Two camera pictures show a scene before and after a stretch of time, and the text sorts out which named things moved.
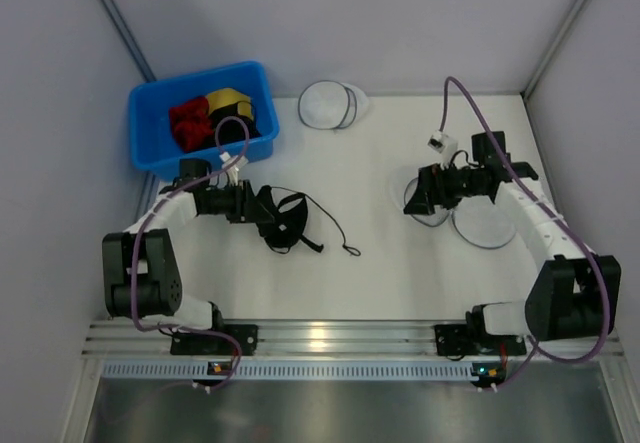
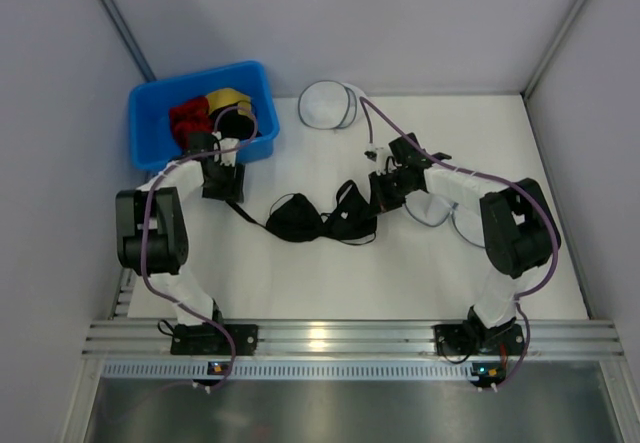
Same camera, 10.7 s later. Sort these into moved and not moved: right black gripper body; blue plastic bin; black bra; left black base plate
Moved: right black gripper body; black bra
Not moved: blue plastic bin; left black base plate
